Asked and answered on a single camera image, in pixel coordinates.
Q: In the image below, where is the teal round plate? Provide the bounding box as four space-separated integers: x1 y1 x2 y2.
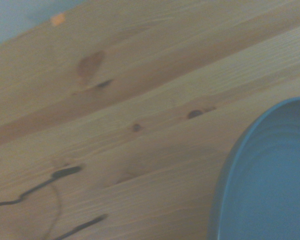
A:
206 96 300 240

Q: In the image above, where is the orange tape piece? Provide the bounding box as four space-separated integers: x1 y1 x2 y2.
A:
50 12 67 27

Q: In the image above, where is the thin black wire loop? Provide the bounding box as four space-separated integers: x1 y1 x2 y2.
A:
0 164 109 240

